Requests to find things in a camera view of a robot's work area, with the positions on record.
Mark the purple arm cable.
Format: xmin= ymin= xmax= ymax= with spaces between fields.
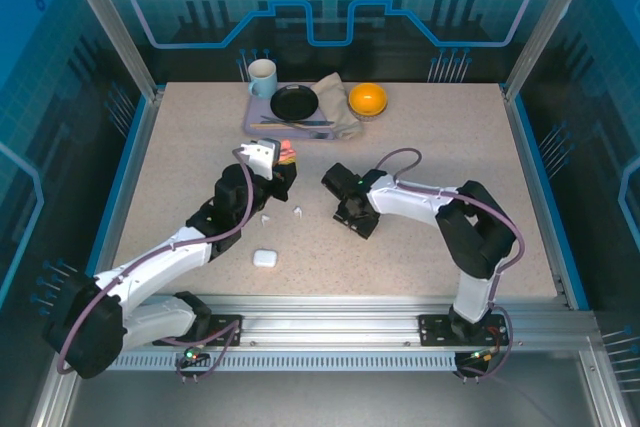
xmin=374 ymin=147 xmax=526 ymax=328
xmin=55 ymin=146 xmax=257 ymax=377

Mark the cable connector with LED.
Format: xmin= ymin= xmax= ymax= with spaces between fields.
xmin=182 ymin=341 xmax=209 ymax=363
xmin=467 ymin=346 xmax=501 ymax=364

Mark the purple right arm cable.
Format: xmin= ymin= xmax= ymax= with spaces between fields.
xmin=374 ymin=147 xmax=526 ymax=328

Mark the lavender serving tray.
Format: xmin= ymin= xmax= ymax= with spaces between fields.
xmin=243 ymin=81 xmax=336 ymax=144

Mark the orange bowl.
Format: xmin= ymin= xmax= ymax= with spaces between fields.
xmin=348 ymin=82 xmax=389 ymax=122

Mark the grey metal base panel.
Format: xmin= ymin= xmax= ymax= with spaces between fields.
xmin=29 ymin=336 xmax=616 ymax=427

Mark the aluminium frame post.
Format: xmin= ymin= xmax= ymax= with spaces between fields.
xmin=54 ymin=0 xmax=165 ymax=104
xmin=501 ymin=0 xmax=591 ymax=104

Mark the slotted metal cable duct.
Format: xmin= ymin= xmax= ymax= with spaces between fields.
xmin=107 ymin=351 xmax=464 ymax=373

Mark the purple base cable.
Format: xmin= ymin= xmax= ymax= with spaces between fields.
xmin=159 ymin=314 xmax=245 ymax=384
xmin=459 ymin=316 xmax=515 ymax=384

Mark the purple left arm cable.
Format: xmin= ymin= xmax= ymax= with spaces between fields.
xmin=55 ymin=146 xmax=257 ymax=377

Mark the aluminium side rail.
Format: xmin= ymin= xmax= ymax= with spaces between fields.
xmin=501 ymin=86 xmax=579 ymax=309
xmin=92 ymin=89 xmax=164 ymax=273

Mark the dark table knife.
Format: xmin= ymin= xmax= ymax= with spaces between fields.
xmin=259 ymin=115 xmax=335 ymax=127

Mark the light blue mug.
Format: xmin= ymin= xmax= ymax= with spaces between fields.
xmin=247 ymin=58 xmax=279 ymax=100

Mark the black round plate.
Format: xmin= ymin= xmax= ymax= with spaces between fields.
xmin=269 ymin=84 xmax=320 ymax=118

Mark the beige folded cloth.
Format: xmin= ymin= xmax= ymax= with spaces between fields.
xmin=313 ymin=71 xmax=364 ymax=141

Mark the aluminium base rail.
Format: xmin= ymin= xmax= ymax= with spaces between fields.
xmin=149 ymin=294 xmax=596 ymax=348

